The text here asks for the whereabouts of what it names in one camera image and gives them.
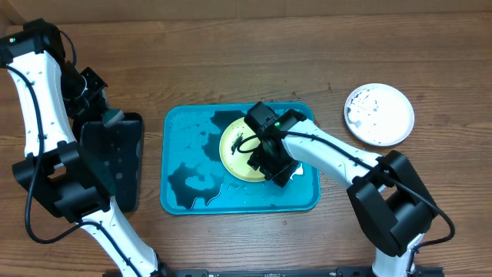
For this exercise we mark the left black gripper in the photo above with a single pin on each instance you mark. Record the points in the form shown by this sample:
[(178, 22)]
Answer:
[(82, 108)]

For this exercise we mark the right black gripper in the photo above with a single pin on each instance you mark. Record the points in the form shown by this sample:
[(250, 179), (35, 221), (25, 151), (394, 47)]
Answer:
[(260, 160)]

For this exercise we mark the green grey sponge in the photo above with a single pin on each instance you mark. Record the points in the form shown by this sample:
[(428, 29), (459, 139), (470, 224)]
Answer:
[(112, 116)]

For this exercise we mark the yellow plate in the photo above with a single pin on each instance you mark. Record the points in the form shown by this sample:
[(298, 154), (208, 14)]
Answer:
[(233, 160)]

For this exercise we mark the pink white plate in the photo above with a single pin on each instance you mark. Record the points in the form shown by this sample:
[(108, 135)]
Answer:
[(379, 115)]

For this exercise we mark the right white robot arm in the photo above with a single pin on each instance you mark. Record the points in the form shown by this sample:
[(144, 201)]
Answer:
[(392, 204)]

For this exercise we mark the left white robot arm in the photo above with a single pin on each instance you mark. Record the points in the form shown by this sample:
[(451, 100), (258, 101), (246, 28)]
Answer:
[(82, 157)]

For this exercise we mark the black water tray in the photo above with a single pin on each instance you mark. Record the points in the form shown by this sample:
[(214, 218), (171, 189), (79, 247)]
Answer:
[(120, 148)]

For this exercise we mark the teal plastic tray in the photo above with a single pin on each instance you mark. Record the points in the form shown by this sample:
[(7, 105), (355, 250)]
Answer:
[(194, 181)]

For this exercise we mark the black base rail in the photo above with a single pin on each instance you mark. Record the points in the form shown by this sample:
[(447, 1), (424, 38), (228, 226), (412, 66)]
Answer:
[(339, 272)]

